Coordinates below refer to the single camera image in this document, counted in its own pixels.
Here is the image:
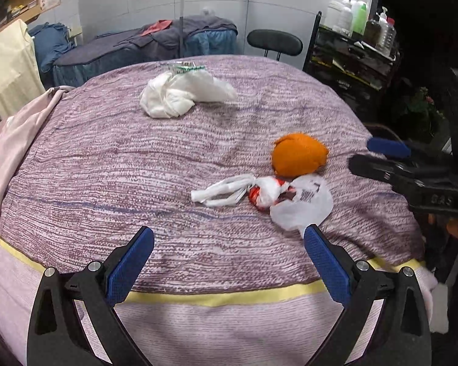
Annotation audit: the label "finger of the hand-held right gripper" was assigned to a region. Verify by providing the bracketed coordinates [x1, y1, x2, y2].
[367, 136, 451, 164]
[348, 154, 458, 199]

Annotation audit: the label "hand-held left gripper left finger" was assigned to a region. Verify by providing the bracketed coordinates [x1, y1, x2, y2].
[27, 226, 156, 366]

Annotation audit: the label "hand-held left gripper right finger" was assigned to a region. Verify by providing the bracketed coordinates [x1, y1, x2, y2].
[303, 224, 433, 366]

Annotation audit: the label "translucent printed plastic bag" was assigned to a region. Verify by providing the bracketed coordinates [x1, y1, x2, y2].
[270, 173, 334, 239]

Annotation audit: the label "knotted white bag red contents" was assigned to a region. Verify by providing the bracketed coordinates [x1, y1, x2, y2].
[191, 173, 293, 211]

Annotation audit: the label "potted plant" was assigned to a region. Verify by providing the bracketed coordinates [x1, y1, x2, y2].
[402, 87, 445, 138]

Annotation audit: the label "black rolling cart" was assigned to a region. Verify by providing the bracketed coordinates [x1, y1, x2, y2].
[303, 11, 401, 123]

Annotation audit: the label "clear bottle with red cap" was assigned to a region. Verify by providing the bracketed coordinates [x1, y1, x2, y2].
[378, 17, 398, 56]

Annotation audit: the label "dark brown bottle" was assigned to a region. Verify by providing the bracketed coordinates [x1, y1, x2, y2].
[364, 14, 382, 46]

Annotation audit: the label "green pump bottle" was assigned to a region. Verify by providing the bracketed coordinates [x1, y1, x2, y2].
[350, 0, 369, 36]

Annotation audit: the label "tall white pump bottle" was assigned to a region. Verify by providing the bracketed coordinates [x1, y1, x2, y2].
[338, 0, 355, 36]

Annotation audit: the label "white plastic jar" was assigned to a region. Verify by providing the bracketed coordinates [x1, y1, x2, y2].
[325, 1, 348, 31]

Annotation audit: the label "black chair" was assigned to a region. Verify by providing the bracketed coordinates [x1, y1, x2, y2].
[247, 29, 303, 62]

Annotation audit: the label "pink sheet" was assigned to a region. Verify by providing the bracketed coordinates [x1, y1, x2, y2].
[0, 86, 75, 245]

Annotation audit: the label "crumpled white sheet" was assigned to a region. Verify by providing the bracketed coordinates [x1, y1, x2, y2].
[139, 69, 238, 120]

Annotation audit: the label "clear wrapper with green print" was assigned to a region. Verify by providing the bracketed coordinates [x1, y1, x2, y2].
[167, 61, 207, 75]

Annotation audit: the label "grey covered massage bed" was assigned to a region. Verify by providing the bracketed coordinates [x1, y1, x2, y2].
[53, 14, 239, 89]

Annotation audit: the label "cream yellow garment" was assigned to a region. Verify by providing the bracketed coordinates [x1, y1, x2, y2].
[0, 19, 46, 120]

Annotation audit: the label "blue cloth heap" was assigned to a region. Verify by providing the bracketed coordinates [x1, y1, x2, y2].
[28, 23, 77, 74]

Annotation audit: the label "red cloth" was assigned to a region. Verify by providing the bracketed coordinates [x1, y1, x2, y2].
[140, 20, 173, 37]

